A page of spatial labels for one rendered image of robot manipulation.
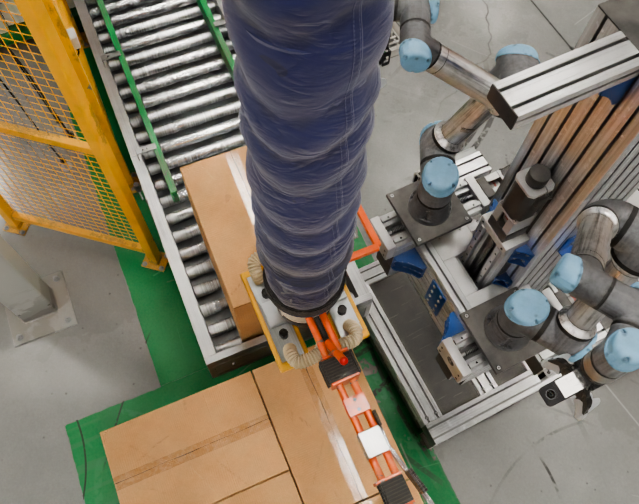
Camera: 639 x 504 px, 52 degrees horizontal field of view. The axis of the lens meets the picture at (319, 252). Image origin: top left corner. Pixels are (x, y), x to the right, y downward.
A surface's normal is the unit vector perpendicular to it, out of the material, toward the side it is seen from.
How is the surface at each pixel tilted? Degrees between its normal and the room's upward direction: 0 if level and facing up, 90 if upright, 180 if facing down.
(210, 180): 0
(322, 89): 92
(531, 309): 7
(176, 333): 0
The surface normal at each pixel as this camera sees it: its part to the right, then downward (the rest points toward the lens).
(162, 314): 0.03, -0.41
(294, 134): -0.14, 0.74
